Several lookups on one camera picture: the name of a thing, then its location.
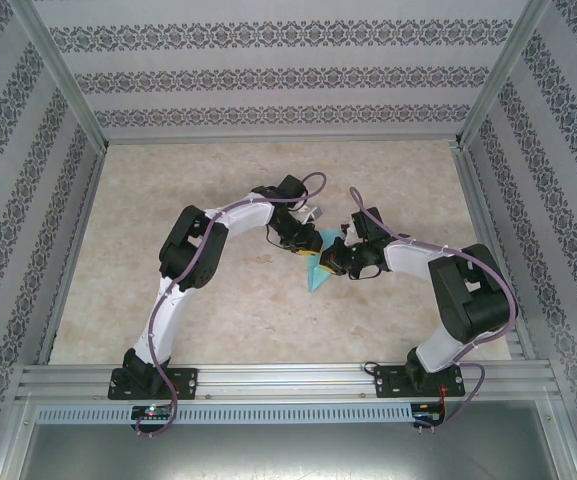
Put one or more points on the aluminium frame post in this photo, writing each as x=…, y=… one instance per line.
x=63, y=80
x=505, y=75

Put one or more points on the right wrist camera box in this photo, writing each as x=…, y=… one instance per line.
x=373, y=222

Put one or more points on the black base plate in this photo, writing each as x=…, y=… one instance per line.
x=388, y=382
x=185, y=382

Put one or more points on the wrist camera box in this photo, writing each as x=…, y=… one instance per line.
x=373, y=222
x=289, y=187

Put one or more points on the small circuit board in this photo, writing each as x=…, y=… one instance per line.
x=428, y=416
x=153, y=412

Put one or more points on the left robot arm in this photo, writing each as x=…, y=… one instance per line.
x=188, y=250

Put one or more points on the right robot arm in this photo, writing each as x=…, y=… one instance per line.
x=468, y=300

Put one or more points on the grey metal sheet panel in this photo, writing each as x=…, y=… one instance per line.
x=288, y=455

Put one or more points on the aluminium side rail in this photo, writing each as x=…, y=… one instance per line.
x=493, y=225
x=75, y=250

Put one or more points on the aluminium frame bar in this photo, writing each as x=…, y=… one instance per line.
x=13, y=440
x=568, y=440

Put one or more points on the aluminium mounting rail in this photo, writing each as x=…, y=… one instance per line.
x=278, y=381

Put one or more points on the teal cloth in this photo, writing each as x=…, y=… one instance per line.
x=317, y=277

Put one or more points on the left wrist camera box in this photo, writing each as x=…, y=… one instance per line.
x=289, y=187

